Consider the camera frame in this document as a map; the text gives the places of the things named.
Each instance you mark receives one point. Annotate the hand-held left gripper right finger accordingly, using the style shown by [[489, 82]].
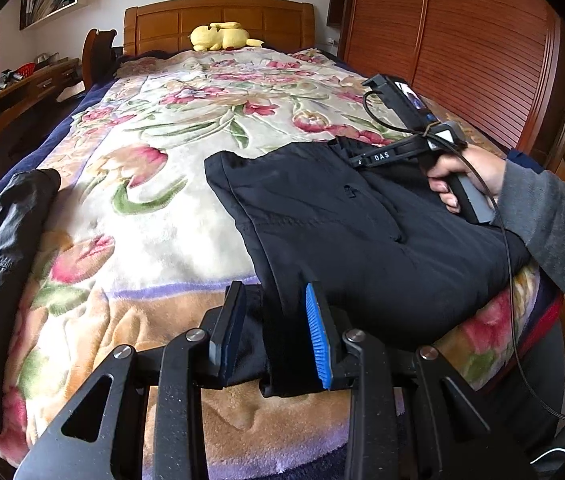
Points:
[[317, 345]]

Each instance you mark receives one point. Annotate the red item on desk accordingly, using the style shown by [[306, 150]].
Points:
[[23, 69]]

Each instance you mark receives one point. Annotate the wooden chair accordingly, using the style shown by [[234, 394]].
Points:
[[93, 55]]

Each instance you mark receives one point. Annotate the wooden louvered wardrobe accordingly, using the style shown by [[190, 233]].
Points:
[[477, 45]]

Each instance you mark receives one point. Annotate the wooden desk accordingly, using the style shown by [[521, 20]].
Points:
[[2, 105]]

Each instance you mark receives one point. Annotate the person's right hand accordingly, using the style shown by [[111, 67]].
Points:
[[485, 172]]

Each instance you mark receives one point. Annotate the floral blanket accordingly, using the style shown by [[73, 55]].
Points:
[[162, 240]]

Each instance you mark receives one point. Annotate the wooden bed headboard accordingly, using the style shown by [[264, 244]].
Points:
[[162, 25]]

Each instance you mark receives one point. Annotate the yellow plush toy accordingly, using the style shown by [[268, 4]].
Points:
[[217, 36]]

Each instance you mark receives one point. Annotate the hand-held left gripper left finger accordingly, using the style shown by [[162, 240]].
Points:
[[227, 330]]

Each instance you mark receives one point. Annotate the person's right forearm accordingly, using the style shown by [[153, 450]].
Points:
[[557, 220]]

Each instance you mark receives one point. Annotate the person's dark trousers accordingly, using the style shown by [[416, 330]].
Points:
[[527, 410]]

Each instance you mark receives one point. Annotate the black jacket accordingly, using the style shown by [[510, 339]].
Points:
[[337, 220]]

